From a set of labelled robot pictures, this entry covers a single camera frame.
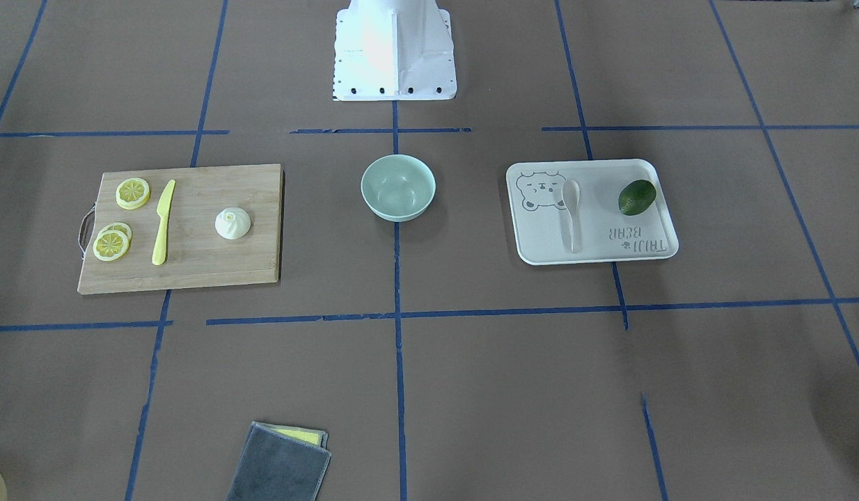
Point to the grey folded cloth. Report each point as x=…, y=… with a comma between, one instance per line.
x=275, y=467

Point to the yellow plastic knife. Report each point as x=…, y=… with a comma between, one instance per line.
x=160, y=247

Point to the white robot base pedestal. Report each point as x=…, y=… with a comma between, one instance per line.
x=393, y=51

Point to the wooden cutting board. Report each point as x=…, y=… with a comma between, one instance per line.
x=197, y=256

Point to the light green bowl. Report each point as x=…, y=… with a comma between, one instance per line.
x=398, y=187

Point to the front lemon slice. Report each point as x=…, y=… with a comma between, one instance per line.
x=111, y=245

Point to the yellow sponge cloth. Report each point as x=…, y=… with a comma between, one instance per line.
x=316, y=438

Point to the white plastic spoon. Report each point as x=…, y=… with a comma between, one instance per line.
x=571, y=197

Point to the rear overlapped lemon slice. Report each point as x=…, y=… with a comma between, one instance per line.
x=119, y=227

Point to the upper lemon slice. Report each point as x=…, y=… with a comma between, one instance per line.
x=132, y=193

